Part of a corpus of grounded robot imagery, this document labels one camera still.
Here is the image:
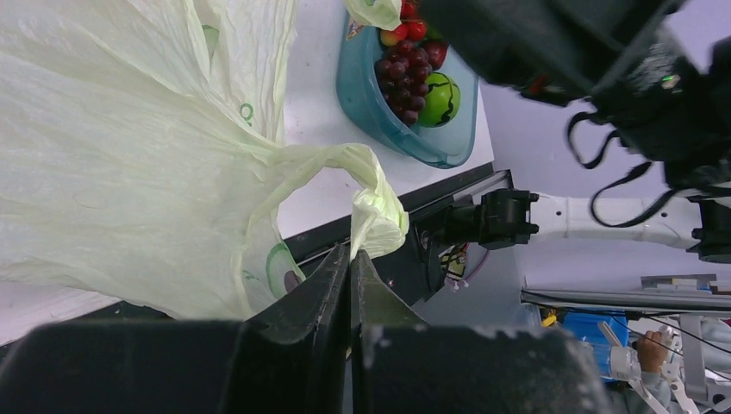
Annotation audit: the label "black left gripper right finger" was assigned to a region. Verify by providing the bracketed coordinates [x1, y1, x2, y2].
[350, 251, 610, 413]

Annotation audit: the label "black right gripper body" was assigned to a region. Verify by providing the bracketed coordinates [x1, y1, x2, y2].
[419, 0, 730, 191]

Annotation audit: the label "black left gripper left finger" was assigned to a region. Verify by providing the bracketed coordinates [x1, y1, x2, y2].
[1, 246, 349, 413]

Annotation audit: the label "light green plastic bag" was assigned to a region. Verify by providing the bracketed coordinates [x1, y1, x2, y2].
[1, 1, 404, 320]

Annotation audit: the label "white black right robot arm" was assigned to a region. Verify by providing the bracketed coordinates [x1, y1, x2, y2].
[420, 1, 730, 264]

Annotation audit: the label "dark red fake fruit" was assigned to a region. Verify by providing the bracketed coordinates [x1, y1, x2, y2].
[420, 39, 449, 71]

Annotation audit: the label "green striped fake melon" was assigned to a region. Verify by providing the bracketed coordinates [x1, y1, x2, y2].
[417, 72, 461, 128]

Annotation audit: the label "red fake strawberry bunch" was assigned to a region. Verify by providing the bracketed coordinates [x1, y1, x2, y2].
[379, 0, 428, 47]

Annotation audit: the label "dark purple fake grapes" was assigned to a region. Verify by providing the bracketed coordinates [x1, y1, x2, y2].
[374, 40, 433, 128]

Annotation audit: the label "person hand in background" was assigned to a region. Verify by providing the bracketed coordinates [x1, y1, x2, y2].
[635, 331, 669, 373]

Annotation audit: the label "teal plastic tray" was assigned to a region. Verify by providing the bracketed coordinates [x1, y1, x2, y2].
[335, 13, 478, 169]

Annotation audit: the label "blue box in background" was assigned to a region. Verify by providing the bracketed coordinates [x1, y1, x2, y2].
[561, 312, 629, 382]

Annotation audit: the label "aluminium frame rail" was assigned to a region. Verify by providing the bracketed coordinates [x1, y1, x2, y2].
[521, 273, 730, 315]

